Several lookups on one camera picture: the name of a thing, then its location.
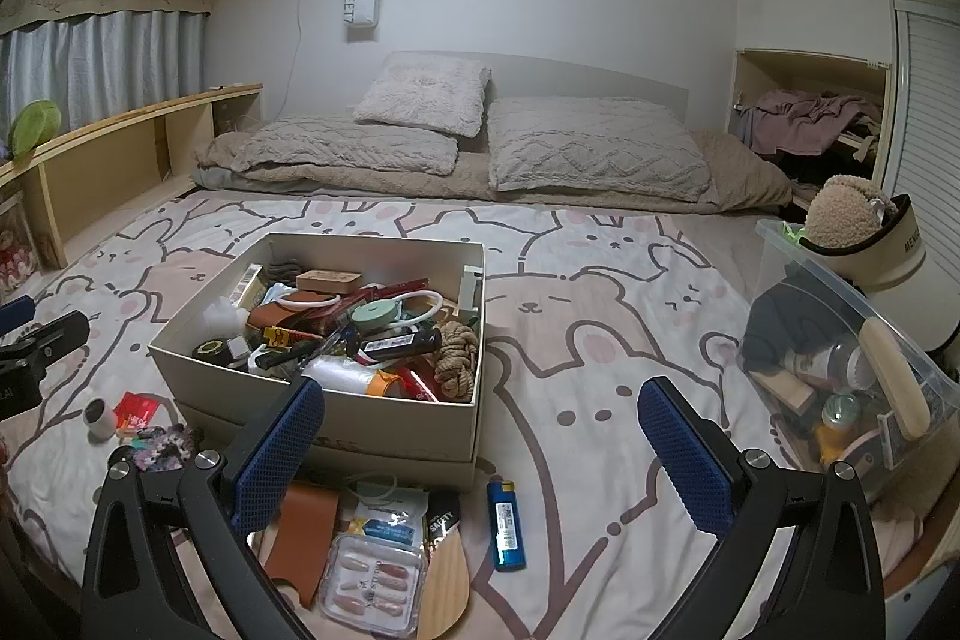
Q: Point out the clear press-on nails case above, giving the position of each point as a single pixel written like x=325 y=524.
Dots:
x=371 y=580

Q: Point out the clear plastic bin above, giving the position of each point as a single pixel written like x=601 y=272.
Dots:
x=840 y=340

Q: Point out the brown leather pouch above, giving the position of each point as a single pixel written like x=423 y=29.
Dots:
x=274 y=319

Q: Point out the white cardboard box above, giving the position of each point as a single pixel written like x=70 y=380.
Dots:
x=375 y=430

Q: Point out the wooden block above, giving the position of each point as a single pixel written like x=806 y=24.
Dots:
x=328 y=281

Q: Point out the folded textured quilt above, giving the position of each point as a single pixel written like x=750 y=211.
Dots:
x=337 y=149

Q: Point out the white round stool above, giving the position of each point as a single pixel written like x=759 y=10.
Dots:
x=930 y=310

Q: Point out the wooden shelf unit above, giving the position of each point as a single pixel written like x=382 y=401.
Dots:
x=112 y=160

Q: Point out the large textured pillow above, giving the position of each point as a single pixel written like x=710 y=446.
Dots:
x=592 y=149

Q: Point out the yellow striped box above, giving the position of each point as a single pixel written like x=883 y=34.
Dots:
x=247 y=286

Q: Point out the framed picture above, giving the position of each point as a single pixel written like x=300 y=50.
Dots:
x=15 y=250

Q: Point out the brown fuzzy plush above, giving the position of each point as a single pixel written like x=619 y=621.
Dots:
x=844 y=209

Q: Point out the beige duvet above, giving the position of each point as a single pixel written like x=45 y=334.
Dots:
x=742 y=171

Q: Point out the white plastic stand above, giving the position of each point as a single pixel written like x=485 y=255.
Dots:
x=471 y=291

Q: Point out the light wooden paddle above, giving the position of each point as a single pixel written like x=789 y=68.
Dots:
x=446 y=595

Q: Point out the multicolour crocheted cloth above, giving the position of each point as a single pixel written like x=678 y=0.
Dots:
x=165 y=449

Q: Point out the fuzzy square pillow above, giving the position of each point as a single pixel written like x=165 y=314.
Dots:
x=424 y=96

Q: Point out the mint green round device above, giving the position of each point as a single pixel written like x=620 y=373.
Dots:
x=377 y=314

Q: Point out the black snack packet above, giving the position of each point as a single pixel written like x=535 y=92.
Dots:
x=442 y=512

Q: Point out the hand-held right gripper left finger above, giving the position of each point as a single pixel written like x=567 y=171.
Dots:
x=277 y=452

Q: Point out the white tape roll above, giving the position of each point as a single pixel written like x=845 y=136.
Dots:
x=100 y=421

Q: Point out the grey headboard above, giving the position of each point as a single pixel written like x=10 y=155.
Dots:
x=585 y=78

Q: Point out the clear film roll orange core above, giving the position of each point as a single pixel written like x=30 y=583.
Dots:
x=337 y=376

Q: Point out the pile of clothes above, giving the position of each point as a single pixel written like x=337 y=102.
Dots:
x=795 y=119

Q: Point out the dark cloth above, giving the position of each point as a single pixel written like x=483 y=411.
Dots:
x=787 y=325

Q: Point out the brown leather sleeve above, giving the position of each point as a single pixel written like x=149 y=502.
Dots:
x=300 y=535

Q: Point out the pale blue curtain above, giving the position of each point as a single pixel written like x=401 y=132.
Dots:
x=112 y=63

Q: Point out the white louvred door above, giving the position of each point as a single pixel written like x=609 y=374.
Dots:
x=926 y=100

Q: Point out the black bottle white label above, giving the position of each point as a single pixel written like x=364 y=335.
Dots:
x=397 y=346

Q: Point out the red paper packet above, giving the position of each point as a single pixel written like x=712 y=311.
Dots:
x=136 y=413

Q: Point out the green plush toy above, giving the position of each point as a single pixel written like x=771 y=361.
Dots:
x=34 y=126

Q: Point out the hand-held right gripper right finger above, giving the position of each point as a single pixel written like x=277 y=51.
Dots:
x=679 y=452

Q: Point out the white and blue sachet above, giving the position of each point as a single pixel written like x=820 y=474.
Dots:
x=386 y=512

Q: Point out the red flat box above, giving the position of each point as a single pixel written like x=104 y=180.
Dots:
x=420 y=385

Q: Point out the blue lighter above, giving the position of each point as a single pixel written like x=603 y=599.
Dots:
x=506 y=527

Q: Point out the bear printed blanket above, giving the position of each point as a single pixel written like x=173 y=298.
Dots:
x=600 y=280

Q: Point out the black round container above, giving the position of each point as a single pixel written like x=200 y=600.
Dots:
x=210 y=351

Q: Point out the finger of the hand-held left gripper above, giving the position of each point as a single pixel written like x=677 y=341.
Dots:
x=19 y=312
x=60 y=332

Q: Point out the wooden brush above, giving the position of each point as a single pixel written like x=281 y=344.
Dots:
x=896 y=377

